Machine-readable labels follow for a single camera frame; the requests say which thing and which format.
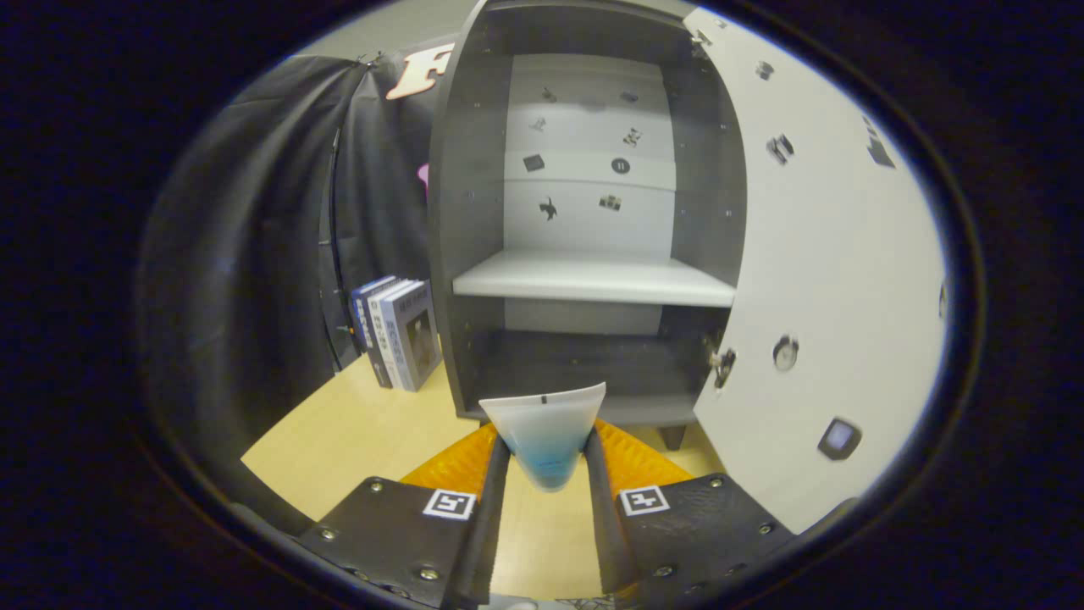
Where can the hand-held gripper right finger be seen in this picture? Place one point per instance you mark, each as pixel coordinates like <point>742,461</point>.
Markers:
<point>608,542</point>

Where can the dark grey cabinet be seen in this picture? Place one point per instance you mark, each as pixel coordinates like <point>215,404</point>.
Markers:
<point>474,212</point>

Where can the white blue tube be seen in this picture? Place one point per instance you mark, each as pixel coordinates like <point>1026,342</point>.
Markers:
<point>546,424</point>

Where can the black backdrop cloth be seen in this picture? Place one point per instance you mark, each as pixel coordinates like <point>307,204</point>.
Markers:
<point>254,254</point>

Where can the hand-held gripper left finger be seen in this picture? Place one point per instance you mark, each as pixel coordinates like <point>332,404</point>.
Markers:
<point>487,542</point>

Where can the white cabinet shelf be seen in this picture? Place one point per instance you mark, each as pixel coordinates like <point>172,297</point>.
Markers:
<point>593,278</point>

